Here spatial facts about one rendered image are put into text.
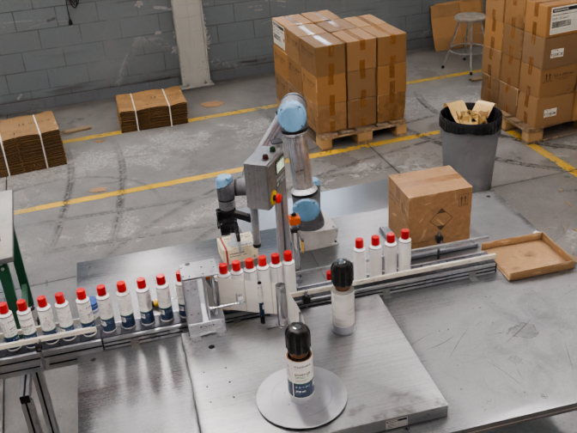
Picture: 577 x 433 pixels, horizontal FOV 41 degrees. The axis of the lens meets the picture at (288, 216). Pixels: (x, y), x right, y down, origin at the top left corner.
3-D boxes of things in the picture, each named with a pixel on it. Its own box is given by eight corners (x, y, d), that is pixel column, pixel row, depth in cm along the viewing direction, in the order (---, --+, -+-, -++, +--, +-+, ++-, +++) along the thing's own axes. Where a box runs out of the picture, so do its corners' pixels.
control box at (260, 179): (246, 208, 292) (242, 162, 283) (264, 188, 306) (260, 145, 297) (271, 211, 289) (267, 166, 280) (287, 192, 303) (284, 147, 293)
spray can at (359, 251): (355, 286, 313) (355, 243, 303) (352, 279, 318) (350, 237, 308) (367, 283, 314) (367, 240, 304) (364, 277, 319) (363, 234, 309)
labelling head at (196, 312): (190, 338, 289) (181, 281, 277) (185, 319, 300) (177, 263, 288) (226, 331, 291) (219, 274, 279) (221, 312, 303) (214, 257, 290)
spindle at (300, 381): (292, 406, 252) (287, 337, 238) (285, 389, 259) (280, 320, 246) (318, 400, 253) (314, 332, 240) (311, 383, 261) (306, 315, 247)
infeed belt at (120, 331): (103, 346, 295) (101, 338, 293) (102, 333, 302) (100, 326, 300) (495, 269, 325) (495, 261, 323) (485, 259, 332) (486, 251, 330)
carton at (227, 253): (224, 265, 343) (222, 251, 339) (218, 252, 353) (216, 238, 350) (258, 258, 347) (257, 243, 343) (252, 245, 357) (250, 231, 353)
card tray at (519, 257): (509, 281, 318) (510, 272, 317) (481, 250, 341) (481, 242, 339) (573, 268, 324) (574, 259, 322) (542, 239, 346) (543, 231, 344)
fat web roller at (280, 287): (278, 330, 290) (275, 289, 281) (276, 323, 294) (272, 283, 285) (290, 327, 291) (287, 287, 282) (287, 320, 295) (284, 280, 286)
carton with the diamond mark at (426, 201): (407, 252, 340) (408, 198, 327) (387, 227, 360) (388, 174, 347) (470, 240, 346) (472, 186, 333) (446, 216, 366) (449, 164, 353)
